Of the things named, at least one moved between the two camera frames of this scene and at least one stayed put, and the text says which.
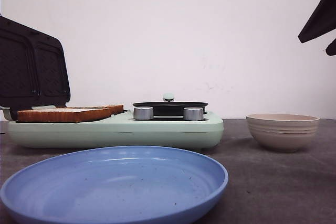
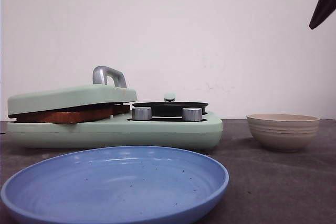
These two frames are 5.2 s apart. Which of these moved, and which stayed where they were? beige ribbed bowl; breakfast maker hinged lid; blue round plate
Moved: breakfast maker hinged lid
Stayed: blue round plate; beige ribbed bowl
